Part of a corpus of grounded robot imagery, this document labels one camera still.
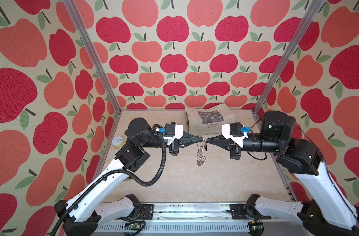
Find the perforated cable tray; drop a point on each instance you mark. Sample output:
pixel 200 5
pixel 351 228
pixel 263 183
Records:
pixel 176 227

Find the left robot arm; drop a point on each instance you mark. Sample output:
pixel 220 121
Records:
pixel 83 213

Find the metal key organizer plate with rings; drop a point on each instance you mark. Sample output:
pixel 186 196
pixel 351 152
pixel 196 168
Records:
pixel 202 148

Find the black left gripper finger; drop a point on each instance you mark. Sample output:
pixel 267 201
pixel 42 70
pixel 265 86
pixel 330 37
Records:
pixel 188 136
pixel 187 141

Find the yellow tin can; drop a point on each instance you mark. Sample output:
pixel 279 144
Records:
pixel 118 142

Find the aluminium corner post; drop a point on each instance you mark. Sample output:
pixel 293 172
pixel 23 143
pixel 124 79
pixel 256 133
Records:
pixel 304 24
pixel 75 15

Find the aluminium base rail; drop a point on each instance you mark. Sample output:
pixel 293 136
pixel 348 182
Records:
pixel 195 211

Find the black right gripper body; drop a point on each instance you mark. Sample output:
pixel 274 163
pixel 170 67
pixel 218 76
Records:
pixel 235 151

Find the aluminium corner post right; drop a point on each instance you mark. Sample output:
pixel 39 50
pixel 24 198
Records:
pixel 304 24

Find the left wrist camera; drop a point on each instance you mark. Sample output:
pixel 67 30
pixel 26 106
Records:
pixel 164 132

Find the beige canvas tote bag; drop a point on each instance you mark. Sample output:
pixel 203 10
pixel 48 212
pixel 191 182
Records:
pixel 209 121

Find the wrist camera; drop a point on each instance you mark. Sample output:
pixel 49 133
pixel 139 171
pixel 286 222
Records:
pixel 164 132
pixel 235 132

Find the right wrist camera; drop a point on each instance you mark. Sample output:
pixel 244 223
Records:
pixel 235 132

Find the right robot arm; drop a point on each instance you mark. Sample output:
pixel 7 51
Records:
pixel 328 213

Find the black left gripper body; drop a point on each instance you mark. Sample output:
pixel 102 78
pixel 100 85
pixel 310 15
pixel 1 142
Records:
pixel 173 150

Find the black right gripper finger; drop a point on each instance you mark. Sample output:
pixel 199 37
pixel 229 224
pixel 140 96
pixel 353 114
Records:
pixel 222 143
pixel 219 138

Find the aluminium corner post left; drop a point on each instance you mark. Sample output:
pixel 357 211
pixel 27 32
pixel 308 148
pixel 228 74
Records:
pixel 75 15

